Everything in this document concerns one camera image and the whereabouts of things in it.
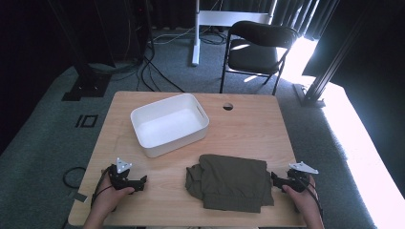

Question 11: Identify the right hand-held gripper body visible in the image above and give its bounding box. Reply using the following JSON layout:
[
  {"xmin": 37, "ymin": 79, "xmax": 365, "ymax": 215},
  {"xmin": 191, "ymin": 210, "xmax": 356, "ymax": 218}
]
[{"xmin": 283, "ymin": 160, "xmax": 320, "ymax": 194}]

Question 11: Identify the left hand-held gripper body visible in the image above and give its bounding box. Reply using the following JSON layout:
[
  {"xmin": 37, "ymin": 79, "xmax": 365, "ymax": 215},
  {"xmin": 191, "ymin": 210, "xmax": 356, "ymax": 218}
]
[{"xmin": 108, "ymin": 156, "xmax": 139, "ymax": 192}]

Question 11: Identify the olive green garment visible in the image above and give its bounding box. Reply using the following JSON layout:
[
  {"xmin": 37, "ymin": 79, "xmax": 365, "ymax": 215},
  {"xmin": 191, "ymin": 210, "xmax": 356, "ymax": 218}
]
[{"xmin": 184, "ymin": 154, "xmax": 275, "ymax": 214}]

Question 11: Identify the person's right hand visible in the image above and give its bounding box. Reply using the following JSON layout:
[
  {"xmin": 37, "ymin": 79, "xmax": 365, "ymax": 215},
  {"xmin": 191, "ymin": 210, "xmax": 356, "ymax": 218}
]
[{"xmin": 282, "ymin": 175, "xmax": 320, "ymax": 220}]

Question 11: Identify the person's left hand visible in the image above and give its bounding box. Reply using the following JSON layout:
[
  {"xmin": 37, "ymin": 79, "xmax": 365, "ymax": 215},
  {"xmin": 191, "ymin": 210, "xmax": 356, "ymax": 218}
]
[{"xmin": 91, "ymin": 167, "xmax": 136, "ymax": 221}]

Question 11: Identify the white plastic bin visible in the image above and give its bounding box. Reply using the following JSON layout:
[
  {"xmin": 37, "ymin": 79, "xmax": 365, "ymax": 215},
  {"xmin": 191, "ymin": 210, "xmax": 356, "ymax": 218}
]
[{"xmin": 129, "ymin": 93, "xmax": 210, "ymax": 158}]

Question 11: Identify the black aluminium profile stand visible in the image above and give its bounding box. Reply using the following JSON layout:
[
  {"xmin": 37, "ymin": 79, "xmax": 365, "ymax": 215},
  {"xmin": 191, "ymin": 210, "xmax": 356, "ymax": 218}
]
[{"xmin": 292, "ymin": 0, "xmax": 372, "ymax": 109}]

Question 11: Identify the black folding chair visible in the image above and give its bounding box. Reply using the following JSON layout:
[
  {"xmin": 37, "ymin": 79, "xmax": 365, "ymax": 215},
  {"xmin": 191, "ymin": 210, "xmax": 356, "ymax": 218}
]
[{"xmin": 219, "ymin": 20, "xmax": 299, "ymax": 96}]

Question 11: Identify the right hand-held gripper black cable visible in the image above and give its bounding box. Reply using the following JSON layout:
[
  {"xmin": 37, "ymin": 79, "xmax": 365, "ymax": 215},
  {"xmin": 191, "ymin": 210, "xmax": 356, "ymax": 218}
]
[{"xmin": 297, "ymin": 173, "xmax": 324, "ymax": 220}]

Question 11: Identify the hand-held gripper black cable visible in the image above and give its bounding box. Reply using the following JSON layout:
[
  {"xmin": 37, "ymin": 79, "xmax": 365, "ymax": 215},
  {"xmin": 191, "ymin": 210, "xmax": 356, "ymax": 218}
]
[
  {"xmin": 297, "ymin": 173, "xmax": 324, "ymax": 220},
  {"xmin": 90, "ymin": 164, "xmax": 117, "ymax": 211}
]

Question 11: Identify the left hand-held gripper black cable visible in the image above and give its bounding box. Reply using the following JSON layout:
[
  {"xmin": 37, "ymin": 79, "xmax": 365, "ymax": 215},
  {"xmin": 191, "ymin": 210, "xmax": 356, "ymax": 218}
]
[{"xmin": 90, "ymin": 164, "xmax": 117, "ymax": 211}]

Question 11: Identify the coiled black floor cable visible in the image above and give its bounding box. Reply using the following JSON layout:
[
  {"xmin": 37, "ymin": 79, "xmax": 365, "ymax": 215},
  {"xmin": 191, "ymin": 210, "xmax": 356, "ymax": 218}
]
[{"xmin": 62, "ymin": 166, "xmax": 88, "ymax": 190}]

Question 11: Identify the black stand with base plate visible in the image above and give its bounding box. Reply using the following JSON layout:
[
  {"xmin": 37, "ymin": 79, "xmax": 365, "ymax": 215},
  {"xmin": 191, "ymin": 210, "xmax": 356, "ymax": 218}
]
[{"xmin": 47, "ymin": 0, "xmax": 113, "ymax": 102}]

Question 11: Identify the black floor cables bundle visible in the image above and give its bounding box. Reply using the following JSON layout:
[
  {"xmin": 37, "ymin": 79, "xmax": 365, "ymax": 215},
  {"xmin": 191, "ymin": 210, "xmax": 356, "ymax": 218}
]
[{"xmin": 135, "ymin": 30, "xmax": 186, "ymax": 94}]

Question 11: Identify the white floor cable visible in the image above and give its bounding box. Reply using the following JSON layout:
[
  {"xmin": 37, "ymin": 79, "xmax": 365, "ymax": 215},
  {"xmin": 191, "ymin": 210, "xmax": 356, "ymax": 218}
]
[{"xmin": 152, "ymin": 26, "xmax": 196, "ymax": 46}]

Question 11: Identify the white metal desk frame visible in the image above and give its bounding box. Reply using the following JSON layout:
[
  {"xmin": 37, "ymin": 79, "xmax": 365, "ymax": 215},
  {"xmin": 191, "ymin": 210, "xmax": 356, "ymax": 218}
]
[{"xmin": 190, "ymin": 0, "xmax": 279, "ymax": 68}]

